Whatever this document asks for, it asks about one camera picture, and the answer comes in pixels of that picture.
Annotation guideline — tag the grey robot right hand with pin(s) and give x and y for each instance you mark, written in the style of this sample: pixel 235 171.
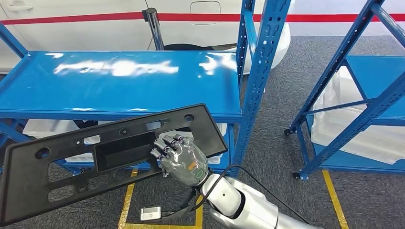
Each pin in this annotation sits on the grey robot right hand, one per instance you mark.
pixel 186 164

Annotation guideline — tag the black plastic panel part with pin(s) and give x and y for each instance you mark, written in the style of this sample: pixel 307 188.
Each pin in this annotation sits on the black plastic panel part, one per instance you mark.
pixel 38 177

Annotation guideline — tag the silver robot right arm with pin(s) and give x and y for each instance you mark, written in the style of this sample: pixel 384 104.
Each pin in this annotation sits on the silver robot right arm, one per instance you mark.
pixel 246 208

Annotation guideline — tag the blue metal shelf rack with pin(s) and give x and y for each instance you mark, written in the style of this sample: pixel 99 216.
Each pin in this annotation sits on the blue metal shelf rack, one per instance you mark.
pixel 379 75
pixel 126 88

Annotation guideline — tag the yellow floor tape square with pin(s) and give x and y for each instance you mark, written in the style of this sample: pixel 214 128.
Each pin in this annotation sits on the yellow floor tape square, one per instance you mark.
pixel 128 202

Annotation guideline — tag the white car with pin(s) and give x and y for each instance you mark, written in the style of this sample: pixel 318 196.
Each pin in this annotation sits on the white car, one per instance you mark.
pixel 95 34

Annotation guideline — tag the red barrier belt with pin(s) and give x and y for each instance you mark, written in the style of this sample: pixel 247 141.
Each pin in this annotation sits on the red barrier belt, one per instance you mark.
pixel 95 17

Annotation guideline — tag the black camera bracket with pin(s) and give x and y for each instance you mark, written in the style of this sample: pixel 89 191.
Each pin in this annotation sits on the black camera bracket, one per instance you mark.
pixel 185 208

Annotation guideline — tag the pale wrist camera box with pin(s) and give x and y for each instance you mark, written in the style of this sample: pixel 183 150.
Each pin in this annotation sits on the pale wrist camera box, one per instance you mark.
pixel 150 213

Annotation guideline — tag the black bracket part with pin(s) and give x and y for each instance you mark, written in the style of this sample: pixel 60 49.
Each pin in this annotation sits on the black bracket part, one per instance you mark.
pixel 91 124

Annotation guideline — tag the chrome barrier post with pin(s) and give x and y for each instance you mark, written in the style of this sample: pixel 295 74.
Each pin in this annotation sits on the chrome barrier post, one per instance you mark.
pixel 155 31

